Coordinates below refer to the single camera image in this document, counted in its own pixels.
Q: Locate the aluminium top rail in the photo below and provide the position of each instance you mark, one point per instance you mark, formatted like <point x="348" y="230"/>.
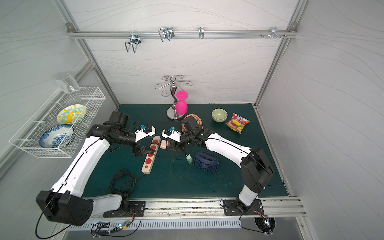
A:
<point x="179" y="35"/>

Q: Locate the orange desk fan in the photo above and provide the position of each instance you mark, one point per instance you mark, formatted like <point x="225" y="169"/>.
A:
<point x="196" y="119"/>

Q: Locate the white wire basket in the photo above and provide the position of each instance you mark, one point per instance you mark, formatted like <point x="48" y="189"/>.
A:
<point x="28" y="136"/>

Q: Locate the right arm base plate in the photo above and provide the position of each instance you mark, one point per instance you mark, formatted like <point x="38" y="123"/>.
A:
<point x="237" y="208"/>

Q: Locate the blue white patterned plate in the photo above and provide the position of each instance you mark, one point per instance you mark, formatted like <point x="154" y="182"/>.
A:
<point x="60" y="135"/>

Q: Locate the green bowl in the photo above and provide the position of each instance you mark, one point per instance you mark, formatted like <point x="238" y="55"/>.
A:
<point x="219" y="115"/>

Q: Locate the yellow green patterned plate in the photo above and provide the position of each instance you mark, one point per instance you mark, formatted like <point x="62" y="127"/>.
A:
<point x="72" y="114"/>

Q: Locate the clear glass cup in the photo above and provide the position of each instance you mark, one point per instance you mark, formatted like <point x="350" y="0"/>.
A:
<point x="67" y="83"/>

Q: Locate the white red power strip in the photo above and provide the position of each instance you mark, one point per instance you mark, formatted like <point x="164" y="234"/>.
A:
<point x="150" y="158"/>

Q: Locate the small metal hook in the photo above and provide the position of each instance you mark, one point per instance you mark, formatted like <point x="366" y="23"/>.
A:
<point x="201" y="33"/>

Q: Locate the metal wire hook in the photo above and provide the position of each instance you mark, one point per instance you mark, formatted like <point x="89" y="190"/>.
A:
<point x="166" y="33"/>

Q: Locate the pink USB power adapter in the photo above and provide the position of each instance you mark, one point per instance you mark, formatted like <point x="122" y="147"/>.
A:
<point x="164" y="144"/>

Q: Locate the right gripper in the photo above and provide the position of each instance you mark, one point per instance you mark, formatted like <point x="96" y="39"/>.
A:
<point x="176" y="142"/>

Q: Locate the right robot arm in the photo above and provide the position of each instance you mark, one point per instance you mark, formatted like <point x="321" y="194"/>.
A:
<point x="255" y="166"/>

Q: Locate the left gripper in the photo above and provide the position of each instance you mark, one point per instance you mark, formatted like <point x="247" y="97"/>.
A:
<point x="139" y="144"/>

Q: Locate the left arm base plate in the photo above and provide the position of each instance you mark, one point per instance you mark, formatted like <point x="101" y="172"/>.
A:
<point x="128" y="209"/>

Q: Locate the metal bracket hook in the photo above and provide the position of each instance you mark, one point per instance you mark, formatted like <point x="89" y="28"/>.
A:
<point x="274" y="33"/>

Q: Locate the pink plastic goblet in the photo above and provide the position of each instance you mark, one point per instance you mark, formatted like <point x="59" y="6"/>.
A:
<point x="182" y="106"/>

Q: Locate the aluminium front rail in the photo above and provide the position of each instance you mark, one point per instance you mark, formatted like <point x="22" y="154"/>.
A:
<point x="207" y="208"/>

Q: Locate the metal double hook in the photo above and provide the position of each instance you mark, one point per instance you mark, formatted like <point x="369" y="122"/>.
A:
<point x="132" y="43"/>

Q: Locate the aluminium rail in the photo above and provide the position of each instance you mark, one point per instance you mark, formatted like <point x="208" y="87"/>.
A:
<point x="207" y="208"/>
<point x="179" y="35"/>

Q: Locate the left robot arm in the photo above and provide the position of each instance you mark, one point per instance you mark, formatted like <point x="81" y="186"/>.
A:
<point x="64" y="203"/>

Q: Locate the green USB power adapter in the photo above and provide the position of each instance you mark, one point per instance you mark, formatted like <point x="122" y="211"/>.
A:
<point x="189" y="159"/>

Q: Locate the navy blue desk fan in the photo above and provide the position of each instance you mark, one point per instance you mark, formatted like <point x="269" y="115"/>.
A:
<point x="206" y="162"/>

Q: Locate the colourful snack bag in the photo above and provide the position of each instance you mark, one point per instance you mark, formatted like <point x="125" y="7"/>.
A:
<point x="237" y="123"/>

